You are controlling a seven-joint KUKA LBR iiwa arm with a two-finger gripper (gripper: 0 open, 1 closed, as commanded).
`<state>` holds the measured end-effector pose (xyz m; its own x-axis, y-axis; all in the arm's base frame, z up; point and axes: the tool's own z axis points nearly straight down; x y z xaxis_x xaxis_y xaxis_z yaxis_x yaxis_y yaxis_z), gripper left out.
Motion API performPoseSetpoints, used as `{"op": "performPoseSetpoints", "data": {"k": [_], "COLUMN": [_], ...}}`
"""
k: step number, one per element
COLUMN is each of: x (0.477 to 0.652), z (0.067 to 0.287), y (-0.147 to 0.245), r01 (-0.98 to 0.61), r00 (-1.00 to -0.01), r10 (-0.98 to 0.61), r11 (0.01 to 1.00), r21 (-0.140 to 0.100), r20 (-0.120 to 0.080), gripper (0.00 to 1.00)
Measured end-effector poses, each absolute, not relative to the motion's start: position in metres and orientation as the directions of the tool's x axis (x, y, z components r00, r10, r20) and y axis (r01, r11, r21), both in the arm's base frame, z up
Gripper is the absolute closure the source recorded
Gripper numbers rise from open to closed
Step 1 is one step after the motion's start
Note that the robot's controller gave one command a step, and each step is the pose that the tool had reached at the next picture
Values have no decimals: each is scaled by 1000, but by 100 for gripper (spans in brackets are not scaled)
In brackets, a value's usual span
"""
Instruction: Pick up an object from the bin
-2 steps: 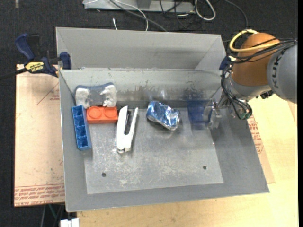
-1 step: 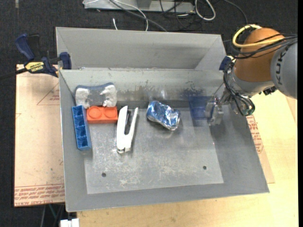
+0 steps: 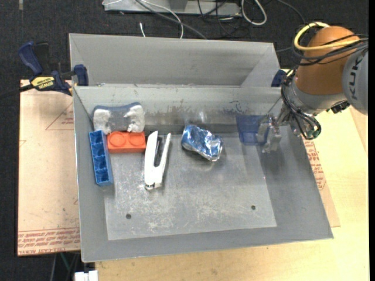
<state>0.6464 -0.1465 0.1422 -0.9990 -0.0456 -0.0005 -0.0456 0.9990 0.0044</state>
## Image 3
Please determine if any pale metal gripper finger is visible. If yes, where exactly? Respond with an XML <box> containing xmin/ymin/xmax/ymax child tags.
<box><xmin>262</xmin><ymin>125</ymin><xmax>283</xmax><ymax>154</ymax></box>
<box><xmin>257</xmin><ymin>119</ymin><xmax>272</xmax><ymax>145</ymax></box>

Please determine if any blue clear plastic cup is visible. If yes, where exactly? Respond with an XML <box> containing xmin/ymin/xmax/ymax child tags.
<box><xmin>235</xmin><ymin>114</ymin><xmax>266</xmax><ymax>145</ymax></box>

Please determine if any crumpled blue foil packet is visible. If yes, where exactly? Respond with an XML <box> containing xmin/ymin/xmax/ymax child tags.
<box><xmin>180</xmin><ymin>124</ymin><xmax>224</xmax><ymax>162</ymax></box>

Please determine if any grey metal bin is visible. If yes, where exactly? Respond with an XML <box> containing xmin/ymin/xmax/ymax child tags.
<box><xmin>69</xmin><ymin>33</ymin><xmax>335</xmax><ymax>263</ymax></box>

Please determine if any white stapler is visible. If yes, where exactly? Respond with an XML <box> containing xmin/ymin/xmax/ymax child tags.
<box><xmin>144</xmin><ymin>130</ymin><xmax>172</xmax><ymax>191</ymax></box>

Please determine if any orange flat block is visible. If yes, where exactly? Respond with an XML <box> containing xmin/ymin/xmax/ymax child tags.
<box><xmin>106</xmin><ymin>131</ymin><xmax>147</xmax><ymax>154</ymax></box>

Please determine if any blue long plastic block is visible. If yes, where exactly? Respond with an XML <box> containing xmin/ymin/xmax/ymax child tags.
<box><xmin>88</xmin><ymin>129</ymin><xmax>115</xmax><ymax>187</ymax></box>

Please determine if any brown cardboard board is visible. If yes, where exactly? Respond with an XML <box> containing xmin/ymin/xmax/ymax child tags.
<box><xmin>16</xmin><ymin>79</ymin><xmax>341</xmax><ymax>257</ymax></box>

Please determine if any black cylinder on white bracket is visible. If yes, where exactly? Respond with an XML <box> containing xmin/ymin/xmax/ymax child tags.
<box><xmin>330</xmin><ymin>99</ymin><xmax>352</xmax><ymax>115</ymax></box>

